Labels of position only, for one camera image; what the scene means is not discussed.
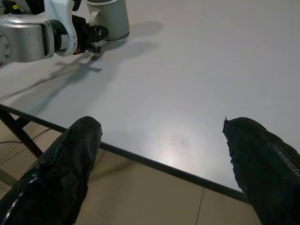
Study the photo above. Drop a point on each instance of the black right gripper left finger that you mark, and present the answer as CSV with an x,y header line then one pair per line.
x,y
54,178

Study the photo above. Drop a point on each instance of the black table leg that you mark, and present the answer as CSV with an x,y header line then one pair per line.
x,y
21,133

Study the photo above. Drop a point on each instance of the white enamel mug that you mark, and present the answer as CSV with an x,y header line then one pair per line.
x,y
112,18

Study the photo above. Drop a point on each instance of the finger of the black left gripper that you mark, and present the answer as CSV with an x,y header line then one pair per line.
x,y
95,49
99,32

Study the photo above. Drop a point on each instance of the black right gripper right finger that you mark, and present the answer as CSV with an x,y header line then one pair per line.
x,y
269,168

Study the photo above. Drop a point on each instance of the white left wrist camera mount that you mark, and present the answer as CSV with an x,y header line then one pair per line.
x,y
70,35

